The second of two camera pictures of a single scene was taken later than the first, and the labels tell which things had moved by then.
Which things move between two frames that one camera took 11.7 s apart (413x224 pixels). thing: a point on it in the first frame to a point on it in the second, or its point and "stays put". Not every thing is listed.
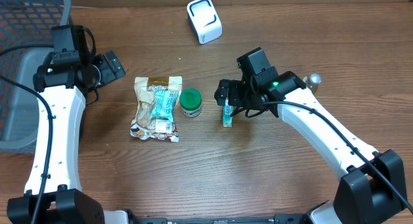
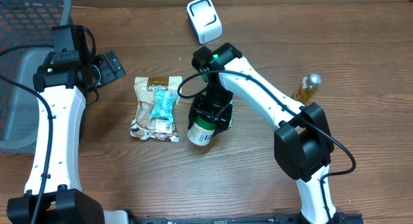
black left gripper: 109,75 stays put
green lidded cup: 190,100 to 202,131
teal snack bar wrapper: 164,101 stays put
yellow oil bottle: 312,81 stays put
